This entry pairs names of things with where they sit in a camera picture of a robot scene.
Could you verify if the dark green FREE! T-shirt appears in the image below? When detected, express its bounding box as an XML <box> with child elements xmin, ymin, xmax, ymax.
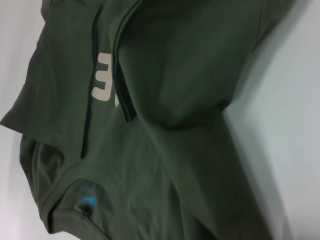
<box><xmin>0</xmin><ymin>0</ymin><xmax>305</xmax><ymax>240</ymax></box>

